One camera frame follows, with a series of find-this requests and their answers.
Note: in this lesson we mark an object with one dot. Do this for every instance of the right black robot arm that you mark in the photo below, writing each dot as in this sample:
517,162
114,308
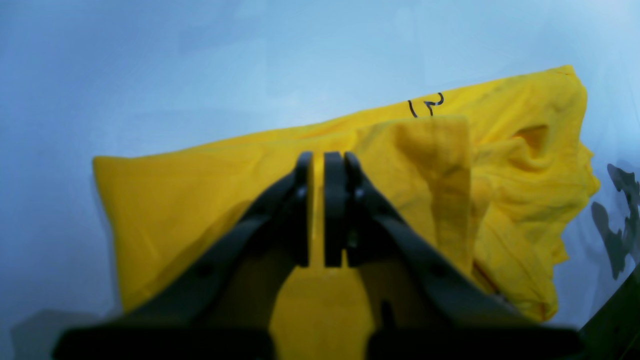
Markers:
613,333

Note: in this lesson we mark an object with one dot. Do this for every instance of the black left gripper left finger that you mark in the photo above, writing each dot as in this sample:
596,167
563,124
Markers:
236,282

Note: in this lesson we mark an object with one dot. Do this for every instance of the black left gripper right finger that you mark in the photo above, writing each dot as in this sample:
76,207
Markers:
408,283

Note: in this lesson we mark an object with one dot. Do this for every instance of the orange T-shirt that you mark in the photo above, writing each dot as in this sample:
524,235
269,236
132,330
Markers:
491,178

